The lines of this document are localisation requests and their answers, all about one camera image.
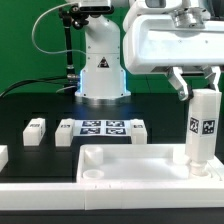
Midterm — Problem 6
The white left fence bar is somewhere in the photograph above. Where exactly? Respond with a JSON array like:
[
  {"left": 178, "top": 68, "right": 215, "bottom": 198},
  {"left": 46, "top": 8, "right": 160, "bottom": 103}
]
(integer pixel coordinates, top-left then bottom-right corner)
[{"left": 0, "top": 145, "right": 8, "bottom": 172}]

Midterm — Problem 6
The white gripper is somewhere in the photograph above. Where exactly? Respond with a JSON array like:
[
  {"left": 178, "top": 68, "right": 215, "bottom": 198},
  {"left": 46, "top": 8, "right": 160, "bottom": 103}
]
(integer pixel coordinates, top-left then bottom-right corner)
[{"left": 123, "top": 15, "right": 224, "bottom": 101}]

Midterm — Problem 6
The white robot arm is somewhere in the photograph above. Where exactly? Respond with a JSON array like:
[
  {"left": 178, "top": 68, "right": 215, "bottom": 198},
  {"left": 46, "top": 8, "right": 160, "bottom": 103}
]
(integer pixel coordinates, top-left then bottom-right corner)
[{"left": 66, "top": 0, "right": 224, "bottom": 101}]

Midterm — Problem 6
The grey cable loop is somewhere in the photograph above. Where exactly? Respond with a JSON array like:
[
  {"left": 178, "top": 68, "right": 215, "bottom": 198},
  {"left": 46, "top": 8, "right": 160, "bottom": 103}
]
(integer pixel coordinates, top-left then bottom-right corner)
[{"left": 31, "top": 2, "right": 88, "bottom": 56}]

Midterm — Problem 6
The black cable bundle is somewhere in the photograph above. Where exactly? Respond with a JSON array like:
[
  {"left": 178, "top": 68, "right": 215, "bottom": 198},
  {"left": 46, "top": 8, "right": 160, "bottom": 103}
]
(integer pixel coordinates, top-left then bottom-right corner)
[{"left": 0, "top": 75, "right": 79, "bottom": 99}]

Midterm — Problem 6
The white front fence bar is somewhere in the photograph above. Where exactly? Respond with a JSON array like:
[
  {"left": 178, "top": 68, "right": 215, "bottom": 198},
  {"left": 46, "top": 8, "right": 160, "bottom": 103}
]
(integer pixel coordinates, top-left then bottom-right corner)
[{"left": 0, "top": 181, "right": 224, "bottom": 211}]

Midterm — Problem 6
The white fence bar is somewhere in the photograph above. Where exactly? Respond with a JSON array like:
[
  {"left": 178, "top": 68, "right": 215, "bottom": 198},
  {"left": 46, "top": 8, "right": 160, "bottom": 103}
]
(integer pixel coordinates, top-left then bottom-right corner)
[
  {"left": 0, "top": 181, "right": 224, "bottom": 211},
  {"left": 0, "top": 145, "right": 8, "bottom": 172}
]

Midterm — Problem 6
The white desk top tray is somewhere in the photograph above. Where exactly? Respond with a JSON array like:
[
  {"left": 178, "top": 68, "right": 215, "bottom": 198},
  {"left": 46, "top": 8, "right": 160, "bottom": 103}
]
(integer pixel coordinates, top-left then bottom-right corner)
[{"left": 76, "top": 144, "right": 224, "bottom": 183}]

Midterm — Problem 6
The fiducial marker sheet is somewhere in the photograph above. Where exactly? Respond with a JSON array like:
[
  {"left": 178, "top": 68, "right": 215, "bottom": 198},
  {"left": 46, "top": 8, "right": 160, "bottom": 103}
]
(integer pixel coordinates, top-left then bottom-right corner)
[{"left": 73, "top": 120, "right": 130, "bottom": 137}]

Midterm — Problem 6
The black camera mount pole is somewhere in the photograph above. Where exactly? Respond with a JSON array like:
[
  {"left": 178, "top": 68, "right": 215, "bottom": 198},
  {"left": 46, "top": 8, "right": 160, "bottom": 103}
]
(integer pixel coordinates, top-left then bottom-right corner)
[{"left": 58, "top": 5, "right": 88, "bottom": 78}]

